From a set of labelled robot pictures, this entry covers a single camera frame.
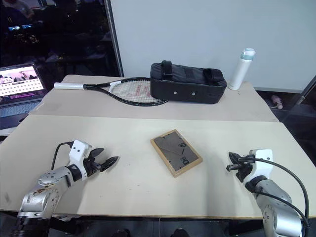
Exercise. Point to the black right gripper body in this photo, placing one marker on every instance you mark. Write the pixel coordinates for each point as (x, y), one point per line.
(244, 170)

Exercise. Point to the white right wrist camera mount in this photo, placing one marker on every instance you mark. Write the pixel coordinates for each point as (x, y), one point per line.
(261, 163)

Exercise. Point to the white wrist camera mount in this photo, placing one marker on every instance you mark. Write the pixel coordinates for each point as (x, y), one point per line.
(78, 150)
(261, 163)

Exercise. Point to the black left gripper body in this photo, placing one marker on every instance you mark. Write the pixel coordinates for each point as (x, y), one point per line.
(91, 166)

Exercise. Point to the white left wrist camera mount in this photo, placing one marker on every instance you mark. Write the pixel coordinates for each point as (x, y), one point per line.
(78, 150)

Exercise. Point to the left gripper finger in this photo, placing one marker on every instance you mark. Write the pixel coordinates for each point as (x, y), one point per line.
(97, 152)
(109, 163)

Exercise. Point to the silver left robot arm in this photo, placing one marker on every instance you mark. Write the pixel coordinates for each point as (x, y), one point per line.
(44, 195)

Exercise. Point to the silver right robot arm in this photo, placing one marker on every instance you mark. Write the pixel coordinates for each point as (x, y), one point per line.
(276, 207)

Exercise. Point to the pink object on floor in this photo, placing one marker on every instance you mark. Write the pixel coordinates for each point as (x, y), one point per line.
(277, 101)

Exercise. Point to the background computer monitor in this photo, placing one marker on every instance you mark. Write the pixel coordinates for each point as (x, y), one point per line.
(19, 27)

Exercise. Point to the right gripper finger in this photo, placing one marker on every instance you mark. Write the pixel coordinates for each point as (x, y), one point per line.
(231, 168)
(235, 158)

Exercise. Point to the wooden picture frame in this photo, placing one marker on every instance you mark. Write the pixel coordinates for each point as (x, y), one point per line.
(176, 153)

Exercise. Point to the dark rounded shape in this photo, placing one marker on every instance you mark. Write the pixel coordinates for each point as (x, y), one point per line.
(180, 232)
(121, 233)

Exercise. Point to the silver metal pole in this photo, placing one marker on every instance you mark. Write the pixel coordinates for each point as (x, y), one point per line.
(114, 37)

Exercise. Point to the black metal stand leg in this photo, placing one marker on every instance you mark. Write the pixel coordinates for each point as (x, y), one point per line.
(307, 91)

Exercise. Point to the black and white tennis racket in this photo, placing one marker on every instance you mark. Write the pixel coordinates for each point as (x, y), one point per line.
(133, 92)

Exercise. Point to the white water bottle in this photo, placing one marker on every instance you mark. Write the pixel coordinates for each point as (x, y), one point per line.
(239, 71)

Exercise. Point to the open laptop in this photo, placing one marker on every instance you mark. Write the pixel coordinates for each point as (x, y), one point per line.
(19, 89)

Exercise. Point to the black padded bag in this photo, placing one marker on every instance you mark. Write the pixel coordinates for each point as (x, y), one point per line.
(187, 84)

